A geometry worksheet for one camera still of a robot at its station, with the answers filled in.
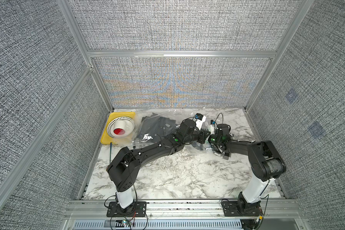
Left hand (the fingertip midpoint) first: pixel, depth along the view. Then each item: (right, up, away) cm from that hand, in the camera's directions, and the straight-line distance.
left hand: (214, 132), depth 76 cm
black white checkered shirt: (+11, -15, +14) cm, 23 cm away
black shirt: (-34, +1, +17) cm, 38 cm away
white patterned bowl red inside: (-58, +2, +23) cm, 62 cm away
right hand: (-4, -1, +20) cm, 20 cm away
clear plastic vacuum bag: (-16, +10, +38) cm, 42 cm away
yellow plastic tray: (-67, -7, +24) cm, 72 cm away
